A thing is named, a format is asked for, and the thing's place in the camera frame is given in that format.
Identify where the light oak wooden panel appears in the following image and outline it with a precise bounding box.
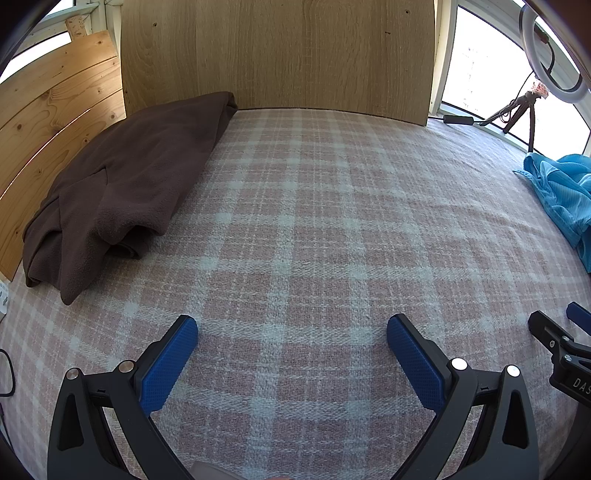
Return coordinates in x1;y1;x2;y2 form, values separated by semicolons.
117;0;438;128

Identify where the pink plaid blanket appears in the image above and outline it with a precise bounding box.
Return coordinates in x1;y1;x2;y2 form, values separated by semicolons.
0;107;591;480

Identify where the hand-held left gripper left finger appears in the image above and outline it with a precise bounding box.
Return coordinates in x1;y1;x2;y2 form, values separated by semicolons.
46;315;200;480

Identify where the brown tripod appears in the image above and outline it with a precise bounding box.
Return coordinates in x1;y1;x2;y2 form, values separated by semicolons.
479;90;544;154

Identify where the black ring light cable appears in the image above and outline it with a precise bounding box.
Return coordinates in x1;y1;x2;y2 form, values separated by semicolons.
427;25;555;123

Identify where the brown folded fleece garment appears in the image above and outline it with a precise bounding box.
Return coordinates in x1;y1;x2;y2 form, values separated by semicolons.
22;91;239;306

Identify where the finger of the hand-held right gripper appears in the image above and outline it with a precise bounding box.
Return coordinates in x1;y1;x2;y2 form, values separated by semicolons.
566;302;591;337
528;310;578;356

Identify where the pine slat headboard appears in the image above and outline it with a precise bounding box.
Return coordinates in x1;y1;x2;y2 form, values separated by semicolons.
0;30;128;282

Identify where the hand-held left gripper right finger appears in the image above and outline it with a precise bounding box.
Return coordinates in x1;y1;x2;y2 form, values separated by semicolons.
386;313;540;480

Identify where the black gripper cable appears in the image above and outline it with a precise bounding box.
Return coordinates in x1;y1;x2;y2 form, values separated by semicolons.
0;348;16;398

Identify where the white ring light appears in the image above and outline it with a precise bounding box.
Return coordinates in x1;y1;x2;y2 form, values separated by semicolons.
518;0;591;100

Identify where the light blue striped garment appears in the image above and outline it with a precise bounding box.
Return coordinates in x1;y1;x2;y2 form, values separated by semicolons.
513;152;591;269

